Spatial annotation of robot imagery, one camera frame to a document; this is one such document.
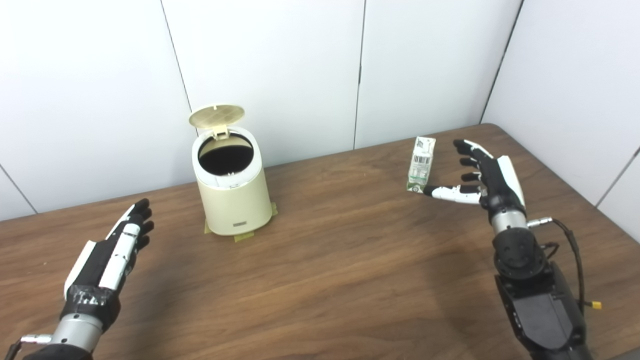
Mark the cream round bin lid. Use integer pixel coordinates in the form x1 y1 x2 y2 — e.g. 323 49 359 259
188 104 246 139

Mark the white green milk carton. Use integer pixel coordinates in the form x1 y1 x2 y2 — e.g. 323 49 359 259
406 136 437 194

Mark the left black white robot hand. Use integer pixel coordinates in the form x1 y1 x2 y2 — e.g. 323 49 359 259
63 198 155 332

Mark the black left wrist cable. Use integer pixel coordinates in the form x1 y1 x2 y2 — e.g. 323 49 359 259
2 334 52 360

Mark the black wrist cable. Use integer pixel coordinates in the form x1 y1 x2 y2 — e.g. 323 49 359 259
527 217 603 316
2 334 52 360

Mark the cream-colored round bin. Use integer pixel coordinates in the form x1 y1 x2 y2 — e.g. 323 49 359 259
188 104 273 237

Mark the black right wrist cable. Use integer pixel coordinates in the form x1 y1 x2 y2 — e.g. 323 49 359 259
527 217 603 316

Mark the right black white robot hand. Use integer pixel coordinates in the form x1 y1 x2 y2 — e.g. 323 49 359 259
423 139 527 221

